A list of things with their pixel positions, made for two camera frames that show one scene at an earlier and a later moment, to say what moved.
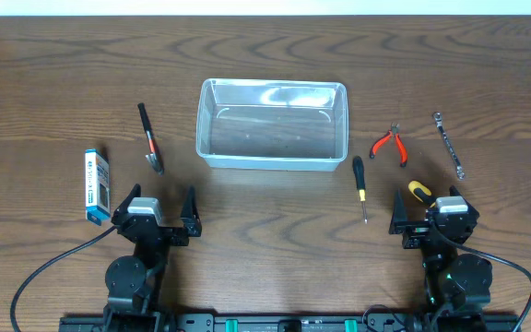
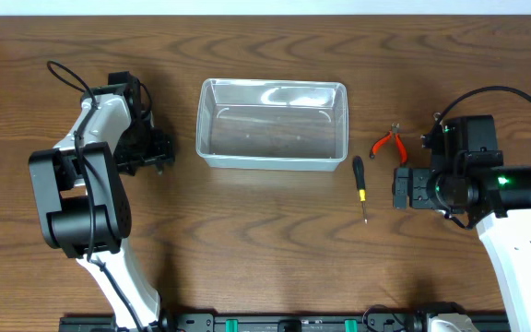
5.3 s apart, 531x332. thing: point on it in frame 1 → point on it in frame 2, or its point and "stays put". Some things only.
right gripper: (417, 230) → (417, 197)
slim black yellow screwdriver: (359, 176) stays put
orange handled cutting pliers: (402, 148) stays put
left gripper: (156, 231) → (156, 147)
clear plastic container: (272, 125) stays put
